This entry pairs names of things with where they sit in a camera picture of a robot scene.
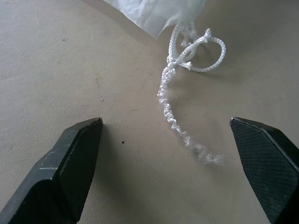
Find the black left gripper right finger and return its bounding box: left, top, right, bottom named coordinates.
left=229, top=116, right=299, bottom=224

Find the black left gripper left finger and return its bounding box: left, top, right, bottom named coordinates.
left=0, top=117, right=104, bottom=224

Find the white frayed rope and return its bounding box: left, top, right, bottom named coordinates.
left=156, top=22, right=227, bottom=167

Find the white cloth bag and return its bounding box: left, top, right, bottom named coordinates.
left=102, top=0, right=207, bottom=39

